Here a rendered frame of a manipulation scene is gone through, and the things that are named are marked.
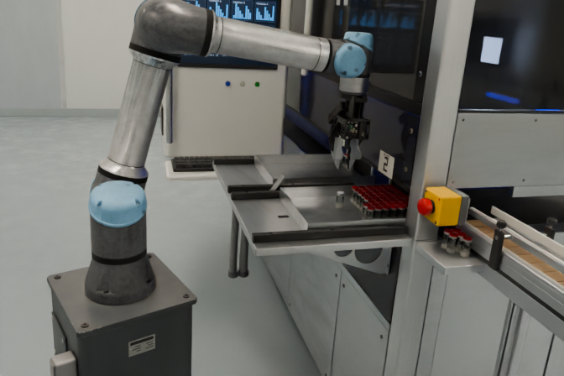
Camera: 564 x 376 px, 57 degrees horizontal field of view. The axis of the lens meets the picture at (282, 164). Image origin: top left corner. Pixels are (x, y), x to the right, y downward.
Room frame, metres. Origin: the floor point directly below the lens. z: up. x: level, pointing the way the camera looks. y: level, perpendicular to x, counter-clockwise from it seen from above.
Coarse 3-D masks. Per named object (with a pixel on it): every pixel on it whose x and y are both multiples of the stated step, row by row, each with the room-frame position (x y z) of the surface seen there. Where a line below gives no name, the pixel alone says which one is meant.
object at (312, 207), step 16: (288, 192) 1.42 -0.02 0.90; (304, 192) 1.44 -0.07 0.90; (320, 192) 1.45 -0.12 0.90; (336, 192) 1.47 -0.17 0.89; (288, 208) 1.33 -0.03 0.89; (304, 208) 1.35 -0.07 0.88; (320, 208) 1.36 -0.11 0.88; (336, 208) 1.37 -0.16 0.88; (352, 208) 1.38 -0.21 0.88; (304, 224) 1.20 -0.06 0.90; (320, 224) 1.18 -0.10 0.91; (336, 224) 1.19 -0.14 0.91; (352, 224) 1.20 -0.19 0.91; (368, 224) 1.22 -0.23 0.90; (384, 224) 1.23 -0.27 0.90; (400, 224) 1.24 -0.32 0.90
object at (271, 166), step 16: (256, 160) 1.72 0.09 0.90; (272, 160) 1.76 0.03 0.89; (288, 160) 1.78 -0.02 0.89; (304, 160) 1.79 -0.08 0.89; (320, 160) 1.81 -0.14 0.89; (272, 176) 1.52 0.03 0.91; (288, 176) 1.63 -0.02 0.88; (304, 176) 1.64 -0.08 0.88; (320, 176) 1.65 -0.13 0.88; (336, 176) 1.56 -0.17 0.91; (352, 176) 1.57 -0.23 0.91; (368, 176) 1.59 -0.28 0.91
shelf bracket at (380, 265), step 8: (384, 248) 1.29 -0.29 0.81; (320, 256) 1.23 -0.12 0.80; (328, 256) 1.24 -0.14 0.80; (336, 256) 1.25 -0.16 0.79; (352, 256) 1.26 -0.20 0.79; (384, 256) 1.29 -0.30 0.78; (352, 264) 1.26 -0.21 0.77; (360, 264) 1.27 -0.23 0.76; (368, 264) 1.27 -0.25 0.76; (376, 264) 1.28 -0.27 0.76; (384, 264) 1.29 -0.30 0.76; (376, 272) 1.28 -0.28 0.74; (384, 272) 1.29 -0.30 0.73
